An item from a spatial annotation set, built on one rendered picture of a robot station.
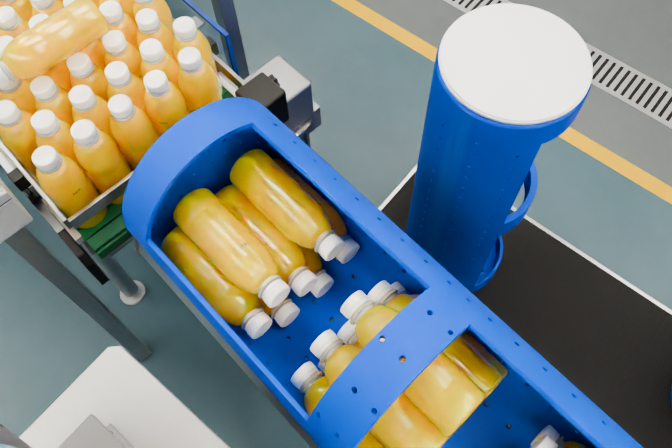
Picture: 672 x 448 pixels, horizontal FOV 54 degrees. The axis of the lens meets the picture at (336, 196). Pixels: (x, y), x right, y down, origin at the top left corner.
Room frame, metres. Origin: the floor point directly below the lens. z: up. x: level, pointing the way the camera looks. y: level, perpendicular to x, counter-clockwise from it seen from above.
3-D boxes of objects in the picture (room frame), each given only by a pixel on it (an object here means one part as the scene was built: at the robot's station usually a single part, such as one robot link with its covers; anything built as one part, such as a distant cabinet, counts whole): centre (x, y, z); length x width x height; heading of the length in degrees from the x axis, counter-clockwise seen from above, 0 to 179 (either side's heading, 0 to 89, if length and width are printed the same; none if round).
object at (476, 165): (0.77, -0.34, 0.59); 0.28 x 0.28 x 0.88
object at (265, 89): (0.75, 0.14, 0.95); 0.10 x 0.07 x 0.10; 131
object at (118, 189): (0.64, 0.31, 0.96); 0.40 x 0.01 x 0.03; 131
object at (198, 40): (0.83, 0.26, 0.99); 0.07 x 0.07 x 0.19
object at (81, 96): (0.68, 0.42, 1.09); 0.04 x 0.04 x 0.02
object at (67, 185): (0.57, 0.46, 0.99); 0.07 x 0.07 x 0.19
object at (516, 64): (0.77, -0.34, 1.03); 0.28 x 0.28 x 0.01
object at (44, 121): (0.64, 0.47, 1.09); 0.04 x 0.04 x 0.02
